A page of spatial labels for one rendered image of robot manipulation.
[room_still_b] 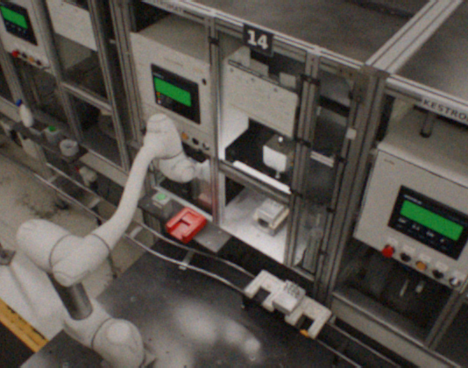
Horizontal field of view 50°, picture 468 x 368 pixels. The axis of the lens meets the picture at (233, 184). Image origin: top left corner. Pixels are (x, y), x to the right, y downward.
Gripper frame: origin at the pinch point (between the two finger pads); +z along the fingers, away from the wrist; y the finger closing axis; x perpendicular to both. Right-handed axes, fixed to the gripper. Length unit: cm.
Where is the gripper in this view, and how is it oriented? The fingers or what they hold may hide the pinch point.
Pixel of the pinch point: (137, 145)
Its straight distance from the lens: 234.5
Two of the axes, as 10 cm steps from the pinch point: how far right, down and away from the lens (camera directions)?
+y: -6.1, -3.7, -7.0
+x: -4.9, 8.7, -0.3
